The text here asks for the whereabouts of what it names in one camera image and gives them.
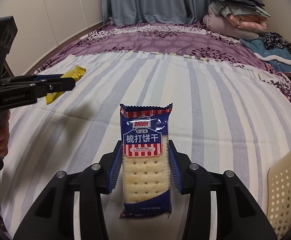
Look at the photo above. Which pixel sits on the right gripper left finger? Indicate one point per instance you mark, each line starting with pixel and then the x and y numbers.
pixel 51 215

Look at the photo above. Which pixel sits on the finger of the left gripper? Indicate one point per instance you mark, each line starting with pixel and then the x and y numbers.
pixel 46 77
pixel 41 86

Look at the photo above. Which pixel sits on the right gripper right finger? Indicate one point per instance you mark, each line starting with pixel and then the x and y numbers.
pixel 238 214

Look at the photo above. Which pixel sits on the small yellow snack packet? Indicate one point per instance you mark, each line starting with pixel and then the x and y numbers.
pixel 66 82

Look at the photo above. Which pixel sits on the cream perforated plastic basket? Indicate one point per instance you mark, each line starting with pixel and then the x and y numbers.
pixel 279 197

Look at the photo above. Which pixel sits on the blue soda biscuit pack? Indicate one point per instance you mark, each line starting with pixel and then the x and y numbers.
pixel 145 160

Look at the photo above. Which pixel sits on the person's left hand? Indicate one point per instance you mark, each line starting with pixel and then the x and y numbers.
pixel 4 136

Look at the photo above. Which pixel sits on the white wardrobe doors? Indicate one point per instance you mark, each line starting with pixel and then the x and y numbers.
pixel 45 25

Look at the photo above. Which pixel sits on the striped white blue bedsheet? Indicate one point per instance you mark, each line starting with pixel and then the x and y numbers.
pixel 223 117

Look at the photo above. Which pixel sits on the purple floral bedspread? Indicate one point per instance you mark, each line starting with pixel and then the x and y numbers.
pixel 180 39

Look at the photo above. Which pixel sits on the blue folded blanket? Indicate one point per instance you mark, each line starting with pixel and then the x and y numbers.
pixel 278 58

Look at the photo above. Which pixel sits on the black leopard print cloth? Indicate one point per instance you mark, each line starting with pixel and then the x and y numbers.
pixel 272 40

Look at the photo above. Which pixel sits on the lilac pillow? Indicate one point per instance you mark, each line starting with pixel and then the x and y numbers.
pixel 220 25

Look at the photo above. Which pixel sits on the pink folded quilt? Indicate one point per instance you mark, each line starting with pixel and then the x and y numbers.
pixel 255 23

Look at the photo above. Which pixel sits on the folded grey blankets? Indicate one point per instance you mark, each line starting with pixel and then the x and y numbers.
pixel 239 7

